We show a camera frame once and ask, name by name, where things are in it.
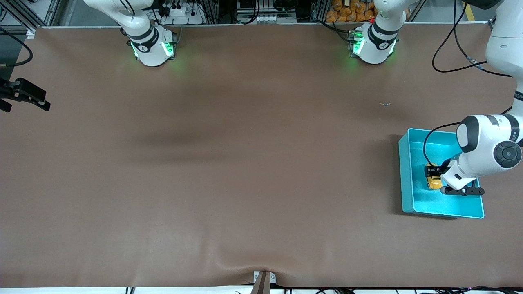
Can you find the teal plastic bin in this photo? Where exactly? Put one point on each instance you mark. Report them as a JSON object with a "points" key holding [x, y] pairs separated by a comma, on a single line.
{"points": [[416, 196]]}

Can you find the white power strip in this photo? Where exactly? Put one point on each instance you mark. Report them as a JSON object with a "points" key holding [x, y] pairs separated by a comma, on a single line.
{"points": [[179, 12]]}

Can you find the orange snack bag pile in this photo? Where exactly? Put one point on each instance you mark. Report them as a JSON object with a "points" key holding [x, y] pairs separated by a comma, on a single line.
{"points": [[351, 11]]}

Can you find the aluminium frame post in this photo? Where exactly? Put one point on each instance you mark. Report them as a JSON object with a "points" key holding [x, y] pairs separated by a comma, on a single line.
{"points": [[39, 14]]}

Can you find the grey metal table clamp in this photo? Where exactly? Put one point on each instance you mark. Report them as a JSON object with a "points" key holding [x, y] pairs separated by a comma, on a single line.
{"points": [[263, 281]]}

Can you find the yellow beetle toy car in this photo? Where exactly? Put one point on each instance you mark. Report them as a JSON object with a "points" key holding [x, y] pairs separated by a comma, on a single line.
{"points": [[434, 184]]}

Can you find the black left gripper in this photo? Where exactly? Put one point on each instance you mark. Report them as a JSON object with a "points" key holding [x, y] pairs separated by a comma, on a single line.
{"points": [[440, 170]]}

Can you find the brown table cover mat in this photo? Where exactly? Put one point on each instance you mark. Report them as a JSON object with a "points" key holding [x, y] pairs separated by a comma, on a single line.
{"points": [[261, 183]]}

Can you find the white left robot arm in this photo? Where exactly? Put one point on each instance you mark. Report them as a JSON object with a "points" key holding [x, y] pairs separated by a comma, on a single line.
{"points": [[486, 151]]}

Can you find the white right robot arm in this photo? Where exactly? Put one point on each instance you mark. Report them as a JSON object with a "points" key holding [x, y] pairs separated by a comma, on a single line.
{"points": [[143, 24]]}

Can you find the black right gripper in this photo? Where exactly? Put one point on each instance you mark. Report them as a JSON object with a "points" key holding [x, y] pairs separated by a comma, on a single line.
{"points": [[9, 92]]}

